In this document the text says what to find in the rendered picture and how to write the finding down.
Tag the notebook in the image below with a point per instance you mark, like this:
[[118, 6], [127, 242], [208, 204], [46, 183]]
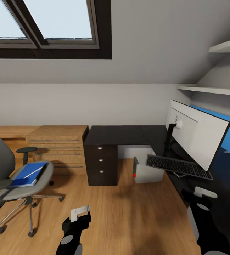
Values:
[[178, 174]]

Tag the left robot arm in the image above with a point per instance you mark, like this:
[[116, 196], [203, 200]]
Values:
[[70, 244]]

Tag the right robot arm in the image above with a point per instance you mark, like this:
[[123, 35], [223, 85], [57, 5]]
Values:
[[207, 235]]

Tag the folder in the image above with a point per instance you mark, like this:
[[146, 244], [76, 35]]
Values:
[[21, 181]]

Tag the keyboard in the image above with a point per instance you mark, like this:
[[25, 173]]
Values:
[[179, 166]]

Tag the monitor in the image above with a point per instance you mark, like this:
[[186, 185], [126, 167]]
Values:
[[199, 133]]

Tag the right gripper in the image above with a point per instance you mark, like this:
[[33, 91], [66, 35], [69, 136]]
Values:
[[188, 196]]

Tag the swivel chair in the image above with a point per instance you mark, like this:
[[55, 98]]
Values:
[[7, 194]]

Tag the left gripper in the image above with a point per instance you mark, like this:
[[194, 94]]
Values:
[[82, 223]]

